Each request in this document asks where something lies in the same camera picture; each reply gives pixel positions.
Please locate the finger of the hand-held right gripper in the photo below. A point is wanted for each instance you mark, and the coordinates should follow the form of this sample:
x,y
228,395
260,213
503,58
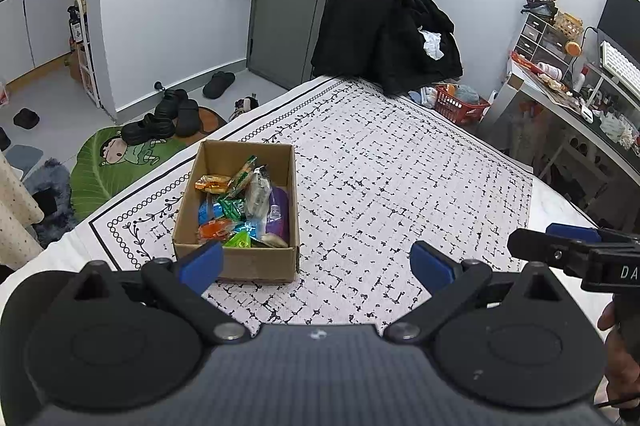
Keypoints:
x,y
575,233
545,248

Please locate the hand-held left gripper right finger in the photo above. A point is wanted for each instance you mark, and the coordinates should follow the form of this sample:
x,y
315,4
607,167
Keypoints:
x,y
432,265

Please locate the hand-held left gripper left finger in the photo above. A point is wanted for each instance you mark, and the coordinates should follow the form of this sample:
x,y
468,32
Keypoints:
x,y
202,266

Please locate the red snack packet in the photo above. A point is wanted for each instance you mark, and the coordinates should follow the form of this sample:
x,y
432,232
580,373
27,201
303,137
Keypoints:
x,y
217,230

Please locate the bright green snack packet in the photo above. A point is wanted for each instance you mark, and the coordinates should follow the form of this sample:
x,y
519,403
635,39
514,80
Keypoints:
x,y
237,240

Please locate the blue white snack packet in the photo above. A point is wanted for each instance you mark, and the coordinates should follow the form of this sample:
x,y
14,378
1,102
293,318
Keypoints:
x,y
209,212

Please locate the cardboard box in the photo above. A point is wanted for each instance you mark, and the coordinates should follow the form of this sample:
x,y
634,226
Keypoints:
x,y
260,263

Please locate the blue and green snack packet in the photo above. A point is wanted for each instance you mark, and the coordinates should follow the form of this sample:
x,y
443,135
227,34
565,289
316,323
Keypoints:
x,y
251,226

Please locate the dark green snack packet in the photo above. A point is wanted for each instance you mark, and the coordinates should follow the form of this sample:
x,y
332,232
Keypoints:
x,y
230,208

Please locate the orange candy packet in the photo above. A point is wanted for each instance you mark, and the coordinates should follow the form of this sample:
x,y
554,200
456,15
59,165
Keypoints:
x,y
212,184

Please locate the long white snack packet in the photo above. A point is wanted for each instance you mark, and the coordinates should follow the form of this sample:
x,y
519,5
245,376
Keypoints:
x,y
257,196

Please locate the purple snack packet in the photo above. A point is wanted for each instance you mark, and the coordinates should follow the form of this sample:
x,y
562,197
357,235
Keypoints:
x,y
279,212

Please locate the orange cracker packet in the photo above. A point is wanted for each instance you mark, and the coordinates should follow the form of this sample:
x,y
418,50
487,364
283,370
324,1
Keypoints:
x,y
242,178

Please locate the person's right hand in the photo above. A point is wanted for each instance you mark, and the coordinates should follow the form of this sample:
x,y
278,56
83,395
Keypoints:
x,y
625,371

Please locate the white desk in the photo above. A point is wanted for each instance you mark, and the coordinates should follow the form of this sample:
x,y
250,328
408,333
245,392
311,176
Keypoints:
x,y
575,125

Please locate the small white device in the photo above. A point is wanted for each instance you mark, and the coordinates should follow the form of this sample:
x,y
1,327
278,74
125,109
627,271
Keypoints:
x,y
587,113

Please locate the green cartoon rug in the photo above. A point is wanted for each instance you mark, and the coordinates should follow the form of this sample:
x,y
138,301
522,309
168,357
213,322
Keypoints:
x,y
100,176

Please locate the black shoe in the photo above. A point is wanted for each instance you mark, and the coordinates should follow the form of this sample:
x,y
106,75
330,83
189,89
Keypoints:
x,y
187,118
147,129
170,104

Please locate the white bottle red cap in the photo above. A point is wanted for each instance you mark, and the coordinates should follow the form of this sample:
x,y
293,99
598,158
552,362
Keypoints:
x,y
580,80

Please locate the red plastic basket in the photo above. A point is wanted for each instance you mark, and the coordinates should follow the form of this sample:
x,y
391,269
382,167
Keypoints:
x,y
460,109

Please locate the grey fluffy rug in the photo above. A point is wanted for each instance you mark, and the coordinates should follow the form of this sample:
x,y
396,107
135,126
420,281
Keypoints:
x,y
55,206

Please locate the white pink bottle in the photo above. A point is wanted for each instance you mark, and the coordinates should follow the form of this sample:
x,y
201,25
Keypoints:
x,y
550,70

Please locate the blue grey cloth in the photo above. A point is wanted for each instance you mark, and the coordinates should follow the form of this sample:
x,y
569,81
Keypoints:
x,y
467,94

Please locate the white keyboard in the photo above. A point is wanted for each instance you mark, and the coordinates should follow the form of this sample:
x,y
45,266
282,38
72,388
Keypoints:
x,y
620,65

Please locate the red packet on desk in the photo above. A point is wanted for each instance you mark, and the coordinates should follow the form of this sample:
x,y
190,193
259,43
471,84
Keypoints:
x,y
523,60

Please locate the black slipper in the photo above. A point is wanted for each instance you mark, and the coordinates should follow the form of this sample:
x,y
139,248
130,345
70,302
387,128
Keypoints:
x,y
219,84
4,139
26,119

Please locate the black door stopper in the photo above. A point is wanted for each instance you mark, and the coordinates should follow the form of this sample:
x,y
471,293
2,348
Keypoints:
x,y
159,86

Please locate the dotted cream cloth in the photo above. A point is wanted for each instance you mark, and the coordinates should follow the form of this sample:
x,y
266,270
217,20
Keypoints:
x,y
15,216

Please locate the grey drawer organizer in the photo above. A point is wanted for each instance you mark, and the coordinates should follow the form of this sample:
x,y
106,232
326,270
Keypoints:
x,y
540,39

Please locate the grey blue mat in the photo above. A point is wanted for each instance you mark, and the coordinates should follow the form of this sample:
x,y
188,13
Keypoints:
x,y
25,158

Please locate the woven basket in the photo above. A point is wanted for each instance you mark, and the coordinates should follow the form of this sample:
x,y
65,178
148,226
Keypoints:
x,y
569,25

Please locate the black monitor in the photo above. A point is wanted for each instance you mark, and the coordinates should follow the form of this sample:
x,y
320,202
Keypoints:
x,y
622,20

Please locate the white crumpled cloth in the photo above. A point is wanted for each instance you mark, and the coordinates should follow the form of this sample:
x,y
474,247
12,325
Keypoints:
x,y
431,44

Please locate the white narrow rack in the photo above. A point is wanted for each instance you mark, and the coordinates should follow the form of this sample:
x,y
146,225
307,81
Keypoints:
x,y
90,70

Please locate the black coat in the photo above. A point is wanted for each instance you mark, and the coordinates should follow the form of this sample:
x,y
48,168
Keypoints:
x,y
375,20

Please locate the red white plastic bag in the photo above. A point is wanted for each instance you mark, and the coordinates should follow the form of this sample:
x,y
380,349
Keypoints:
x,y
3,93

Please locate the black spray bottle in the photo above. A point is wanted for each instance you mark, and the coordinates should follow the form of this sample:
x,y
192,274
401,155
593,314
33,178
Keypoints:
x,y
75,25

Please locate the white kitchen cabinet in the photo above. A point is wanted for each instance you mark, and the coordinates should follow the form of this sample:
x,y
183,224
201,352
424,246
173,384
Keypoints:
x,y
35,30

